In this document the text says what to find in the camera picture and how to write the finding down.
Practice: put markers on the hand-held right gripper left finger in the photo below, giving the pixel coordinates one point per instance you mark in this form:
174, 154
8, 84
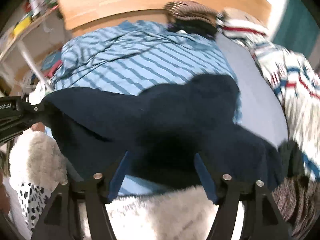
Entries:
117, 177

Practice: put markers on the folded brown striped sweater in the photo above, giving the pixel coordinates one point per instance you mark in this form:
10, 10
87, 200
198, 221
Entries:
190, 11

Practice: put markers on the dark green garment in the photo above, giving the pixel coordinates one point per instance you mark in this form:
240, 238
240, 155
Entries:
292, 157

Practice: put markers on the blue and red bundle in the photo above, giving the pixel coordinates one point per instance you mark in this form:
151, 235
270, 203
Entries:
51, 63

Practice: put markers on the wooden headboard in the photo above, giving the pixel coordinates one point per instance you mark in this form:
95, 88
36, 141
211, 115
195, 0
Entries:
150, 0

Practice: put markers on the navy blue collared shirt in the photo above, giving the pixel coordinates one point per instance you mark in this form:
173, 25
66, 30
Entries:
162, 125

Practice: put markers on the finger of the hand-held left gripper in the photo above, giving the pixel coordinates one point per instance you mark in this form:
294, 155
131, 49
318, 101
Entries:
37, 111

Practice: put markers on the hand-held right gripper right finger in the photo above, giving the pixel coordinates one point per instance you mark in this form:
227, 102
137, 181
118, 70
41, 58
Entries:
205, 180

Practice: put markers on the brown patterned garment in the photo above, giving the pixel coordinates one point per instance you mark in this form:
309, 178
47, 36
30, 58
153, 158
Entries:
297, 200

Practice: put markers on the white fluffy pajama top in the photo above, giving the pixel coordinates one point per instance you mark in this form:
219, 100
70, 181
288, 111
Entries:
162, 212

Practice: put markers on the star striped quilt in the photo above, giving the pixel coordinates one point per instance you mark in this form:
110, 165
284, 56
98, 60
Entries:
295, 80

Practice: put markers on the teal curtain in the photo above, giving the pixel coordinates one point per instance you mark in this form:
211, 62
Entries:
297, 22

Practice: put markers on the folded black clothes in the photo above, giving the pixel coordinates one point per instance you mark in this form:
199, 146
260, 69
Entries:
195, 27

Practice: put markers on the black spotted white pants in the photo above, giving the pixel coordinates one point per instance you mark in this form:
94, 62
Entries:
30, 200

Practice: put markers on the light blue striped hoodie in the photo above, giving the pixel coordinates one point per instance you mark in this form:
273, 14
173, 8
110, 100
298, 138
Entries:
140, 60

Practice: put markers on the star striped pillow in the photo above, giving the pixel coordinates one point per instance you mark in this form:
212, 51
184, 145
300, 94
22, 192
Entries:
240, 22

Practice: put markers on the white storage shelf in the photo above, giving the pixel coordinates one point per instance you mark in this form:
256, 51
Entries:
22, 30

